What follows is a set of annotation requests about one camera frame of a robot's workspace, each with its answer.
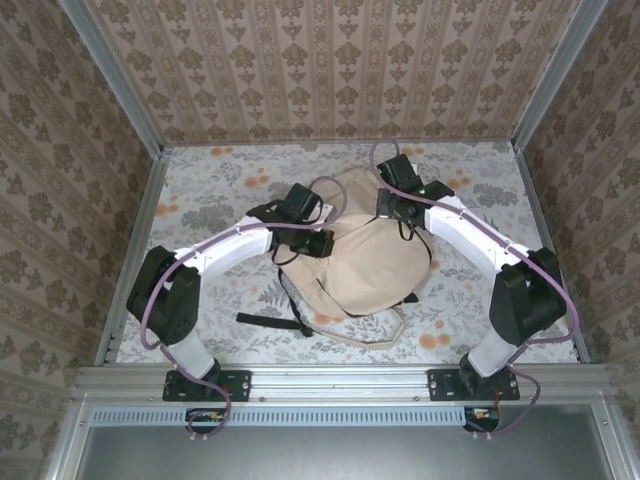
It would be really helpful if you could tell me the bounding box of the beige canvas backpack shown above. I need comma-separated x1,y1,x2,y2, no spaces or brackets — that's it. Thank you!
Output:
236,168,437,347

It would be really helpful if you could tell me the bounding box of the floral table cover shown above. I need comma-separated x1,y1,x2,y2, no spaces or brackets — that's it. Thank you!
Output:
117,143,581,365

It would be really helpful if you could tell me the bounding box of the grey metal panel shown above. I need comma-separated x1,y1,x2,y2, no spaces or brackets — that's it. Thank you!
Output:
44,399,640,480

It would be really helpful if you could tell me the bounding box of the thin black right camera cable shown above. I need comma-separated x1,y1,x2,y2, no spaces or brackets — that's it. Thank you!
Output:
396,219,435,266

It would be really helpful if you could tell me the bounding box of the thin black camera cable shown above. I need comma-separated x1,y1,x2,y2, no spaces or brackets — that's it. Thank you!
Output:
396,219,435,266
271,245,302,267

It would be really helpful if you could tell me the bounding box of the thin black left camera cable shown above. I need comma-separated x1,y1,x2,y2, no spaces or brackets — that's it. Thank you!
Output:
271,245,302,267

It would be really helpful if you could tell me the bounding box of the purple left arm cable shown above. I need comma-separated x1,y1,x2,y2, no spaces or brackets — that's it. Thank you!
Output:
141,175,351,444

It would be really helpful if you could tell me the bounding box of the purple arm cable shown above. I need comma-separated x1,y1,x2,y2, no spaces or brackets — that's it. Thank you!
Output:
369,140,581,441
141,175,351,444

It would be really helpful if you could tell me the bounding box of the aluminium mounting rail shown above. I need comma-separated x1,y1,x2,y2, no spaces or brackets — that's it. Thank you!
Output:
73,363,615,401

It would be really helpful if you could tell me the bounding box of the aluminium side rail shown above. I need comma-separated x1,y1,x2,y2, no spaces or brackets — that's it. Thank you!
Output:
514,148,592,364
93,148,171,367

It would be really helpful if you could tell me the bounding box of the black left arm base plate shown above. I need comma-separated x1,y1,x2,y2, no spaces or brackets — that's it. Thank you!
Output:
162,368,253,403

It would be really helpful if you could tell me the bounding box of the grey slotted cable duct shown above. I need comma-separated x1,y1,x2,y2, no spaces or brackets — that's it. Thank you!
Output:
92,405,501,428

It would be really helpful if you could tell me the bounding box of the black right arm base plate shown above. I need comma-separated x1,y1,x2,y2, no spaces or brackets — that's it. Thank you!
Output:
427,368,521,403

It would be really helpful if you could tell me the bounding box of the aluminium frame post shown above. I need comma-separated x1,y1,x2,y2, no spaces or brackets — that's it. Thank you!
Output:
510,0,609,152
57,0,166,157

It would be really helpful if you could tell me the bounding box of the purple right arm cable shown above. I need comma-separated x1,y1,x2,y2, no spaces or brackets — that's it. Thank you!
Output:
369,140,581,441

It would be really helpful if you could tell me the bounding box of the black cable connector bracket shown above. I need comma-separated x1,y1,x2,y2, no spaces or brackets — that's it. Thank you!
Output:
184,407,226,434
462,405,502,434

